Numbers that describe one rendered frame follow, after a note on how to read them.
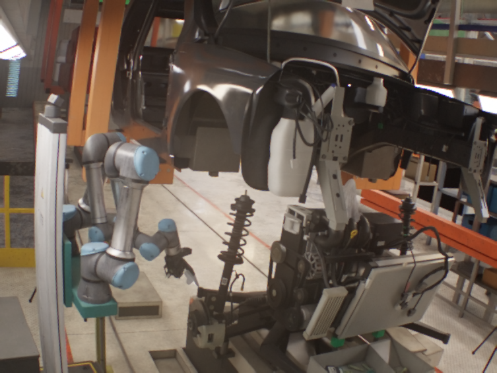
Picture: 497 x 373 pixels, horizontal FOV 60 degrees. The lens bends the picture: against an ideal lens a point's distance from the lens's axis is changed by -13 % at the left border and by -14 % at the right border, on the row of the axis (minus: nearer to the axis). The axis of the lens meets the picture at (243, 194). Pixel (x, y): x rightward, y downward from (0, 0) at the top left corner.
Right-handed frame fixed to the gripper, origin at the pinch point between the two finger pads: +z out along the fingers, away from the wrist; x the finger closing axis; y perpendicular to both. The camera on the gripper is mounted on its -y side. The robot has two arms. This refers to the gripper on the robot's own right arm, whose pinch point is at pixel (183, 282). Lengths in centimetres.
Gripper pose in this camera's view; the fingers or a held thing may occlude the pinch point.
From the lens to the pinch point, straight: 225.0
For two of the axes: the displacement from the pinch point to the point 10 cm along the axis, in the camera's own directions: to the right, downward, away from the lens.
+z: 1.0, 8.2, 5.6
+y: -4.0, 5.5, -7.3
